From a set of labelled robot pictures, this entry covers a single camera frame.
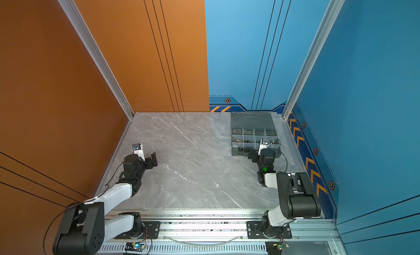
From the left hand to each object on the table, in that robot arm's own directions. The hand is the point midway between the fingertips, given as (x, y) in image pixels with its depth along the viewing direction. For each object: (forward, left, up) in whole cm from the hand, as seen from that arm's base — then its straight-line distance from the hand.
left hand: (147, 151), depth 90 cm
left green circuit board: (-42, -3, -10) cm, 43 cm away
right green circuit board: (-41, -66, -8) cm, 78 cm away
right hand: (+5, -64, -2) cm, 64 cm away
